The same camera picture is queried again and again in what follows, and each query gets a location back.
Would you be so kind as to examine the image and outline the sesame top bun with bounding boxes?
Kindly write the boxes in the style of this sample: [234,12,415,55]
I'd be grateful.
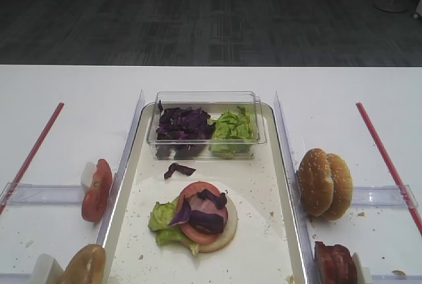
[297,148,334,217]

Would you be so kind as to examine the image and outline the sesame bun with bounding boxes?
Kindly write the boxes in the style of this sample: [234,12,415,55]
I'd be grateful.
[297,148,334,217]
[323,154,353,221]

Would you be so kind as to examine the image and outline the green lettuce in container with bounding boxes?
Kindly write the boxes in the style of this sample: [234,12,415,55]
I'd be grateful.
[209,106,255,159]

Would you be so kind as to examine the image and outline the tomato slice on bun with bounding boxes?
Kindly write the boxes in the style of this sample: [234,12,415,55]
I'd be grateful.
[175,181,221,244]

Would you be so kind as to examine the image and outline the green lettuce leaf on bun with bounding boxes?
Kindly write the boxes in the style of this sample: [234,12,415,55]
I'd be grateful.
[148,197,200,256]

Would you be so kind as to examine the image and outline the white block behind tomato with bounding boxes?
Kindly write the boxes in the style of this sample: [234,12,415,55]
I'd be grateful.
[80,162,96,194]

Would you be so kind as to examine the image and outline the upright tomato slice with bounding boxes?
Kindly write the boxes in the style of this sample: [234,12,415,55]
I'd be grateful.
[81,159,113,223]

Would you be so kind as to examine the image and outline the bacon meat slices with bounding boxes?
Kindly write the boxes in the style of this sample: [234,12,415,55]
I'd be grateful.
[315,241,358,284]

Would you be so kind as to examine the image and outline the clear plastic container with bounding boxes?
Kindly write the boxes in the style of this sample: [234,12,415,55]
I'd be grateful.
[146,91,266,160]

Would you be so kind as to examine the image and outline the purple cabbage pile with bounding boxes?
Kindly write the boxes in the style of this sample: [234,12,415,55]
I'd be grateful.
[156,101,216,159]

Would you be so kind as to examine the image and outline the loose purple cabbage piece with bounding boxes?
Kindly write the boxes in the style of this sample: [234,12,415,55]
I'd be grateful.
[164,162,196,180]

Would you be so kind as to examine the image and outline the white metal tray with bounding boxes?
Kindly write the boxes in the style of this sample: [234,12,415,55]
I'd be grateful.
[104,104,304,283]

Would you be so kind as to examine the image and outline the bottom burger bun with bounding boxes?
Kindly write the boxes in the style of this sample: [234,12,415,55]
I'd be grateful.
[194,196,238,256]

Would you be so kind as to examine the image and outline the white parchment sheet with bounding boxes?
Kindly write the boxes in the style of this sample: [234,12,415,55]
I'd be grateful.
[109,178,293,283]

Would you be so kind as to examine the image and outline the left red rod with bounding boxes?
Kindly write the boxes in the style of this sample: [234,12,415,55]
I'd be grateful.
[0,102,65,213]

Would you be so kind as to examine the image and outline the red rod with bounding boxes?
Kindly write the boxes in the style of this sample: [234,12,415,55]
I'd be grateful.
[355,102,421,233]
[0,102,65,213]

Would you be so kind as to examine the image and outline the bun half front left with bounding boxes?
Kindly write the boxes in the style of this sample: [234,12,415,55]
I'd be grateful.
[59,244,106,284]

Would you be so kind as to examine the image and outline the right rear clear crossbar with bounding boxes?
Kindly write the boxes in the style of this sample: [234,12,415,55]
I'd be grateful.
[351,185,419,209]

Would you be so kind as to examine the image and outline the clear crossbar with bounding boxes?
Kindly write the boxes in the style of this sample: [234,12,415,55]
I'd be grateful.
[351,185,419,209]
[372,273,422,284]
[1,183,84,206]
[0,273,32,284]

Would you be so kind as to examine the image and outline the white block front right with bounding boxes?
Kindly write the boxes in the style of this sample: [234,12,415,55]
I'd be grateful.
[352,252,374,284]

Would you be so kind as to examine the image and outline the left rear clear crossbar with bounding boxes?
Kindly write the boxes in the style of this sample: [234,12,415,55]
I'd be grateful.
[1,183,84,206]

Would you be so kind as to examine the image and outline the right red rod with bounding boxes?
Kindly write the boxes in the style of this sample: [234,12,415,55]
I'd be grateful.
[355,102,421,233]

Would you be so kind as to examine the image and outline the white block front left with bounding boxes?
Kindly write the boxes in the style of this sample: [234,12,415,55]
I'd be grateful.
[29,254,64,284]

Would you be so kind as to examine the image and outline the white floor stand base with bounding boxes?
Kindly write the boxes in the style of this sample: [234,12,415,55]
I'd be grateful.
[373,0,408,14]

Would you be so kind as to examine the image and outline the right front clear crossbar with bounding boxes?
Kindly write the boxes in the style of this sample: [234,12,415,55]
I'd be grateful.
[372,273,422,284]

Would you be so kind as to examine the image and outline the left front clear crossbar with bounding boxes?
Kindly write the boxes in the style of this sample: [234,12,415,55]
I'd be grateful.
[0,273,32,284]

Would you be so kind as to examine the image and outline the right clear long rail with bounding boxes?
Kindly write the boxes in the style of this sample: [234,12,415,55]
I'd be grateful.
[274,93,320,283]

